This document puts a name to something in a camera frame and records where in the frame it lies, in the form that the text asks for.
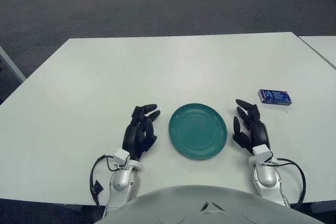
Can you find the white neighbouring table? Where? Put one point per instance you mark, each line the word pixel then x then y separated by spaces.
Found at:
pixel 323 47

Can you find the teal ribbed plate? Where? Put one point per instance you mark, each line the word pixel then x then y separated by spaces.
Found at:
pixel 197 132

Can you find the blue purple gum pack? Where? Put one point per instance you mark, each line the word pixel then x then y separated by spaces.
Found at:
pixel 274 96

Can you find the grey desk edge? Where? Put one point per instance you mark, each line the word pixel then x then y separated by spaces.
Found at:
pixel 10 64

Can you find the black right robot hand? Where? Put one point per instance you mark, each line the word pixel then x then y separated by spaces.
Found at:
pixel 258 133

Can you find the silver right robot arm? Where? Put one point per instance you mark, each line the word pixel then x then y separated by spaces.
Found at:
pixel 265 176

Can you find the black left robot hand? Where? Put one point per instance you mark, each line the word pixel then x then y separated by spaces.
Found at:
pixel 134 134

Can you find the grey robot torso shell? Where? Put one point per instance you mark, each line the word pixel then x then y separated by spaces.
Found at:
pixel 183 208

